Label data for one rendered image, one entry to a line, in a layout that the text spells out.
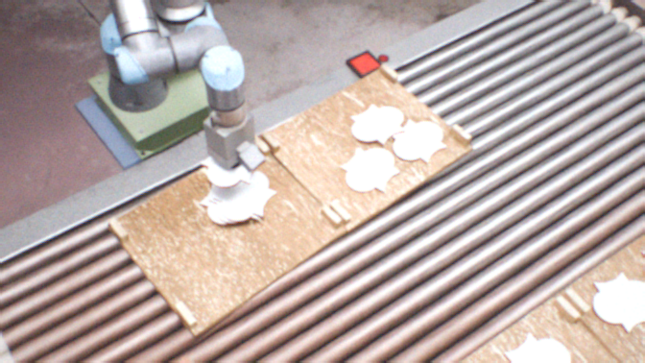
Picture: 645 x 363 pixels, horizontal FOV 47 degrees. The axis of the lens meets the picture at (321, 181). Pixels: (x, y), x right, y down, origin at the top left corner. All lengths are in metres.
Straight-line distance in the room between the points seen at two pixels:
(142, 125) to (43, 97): 1.55
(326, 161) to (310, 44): 1.73
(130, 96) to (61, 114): 1.43
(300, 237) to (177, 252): 0.27
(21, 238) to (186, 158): 0.42
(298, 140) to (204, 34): 0.45
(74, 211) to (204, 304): 0.41
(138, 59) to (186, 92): 0.49
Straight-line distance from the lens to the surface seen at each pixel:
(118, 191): 1.80
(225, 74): 1.38
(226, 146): 1.51
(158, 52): 1.47
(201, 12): 1.79
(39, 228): 1.78
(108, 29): 1.80
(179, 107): 1.90
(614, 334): 1.66
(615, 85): 2.16
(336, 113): 1.88
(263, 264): 1.61
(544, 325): 1.62
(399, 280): 1.62
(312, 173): 1.75
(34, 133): 3.26
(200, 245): 1.65
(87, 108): 2.06
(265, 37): 3.50
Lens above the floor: 2.32
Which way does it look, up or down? 52 degrees down
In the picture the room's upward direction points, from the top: 3 degrees clockwise
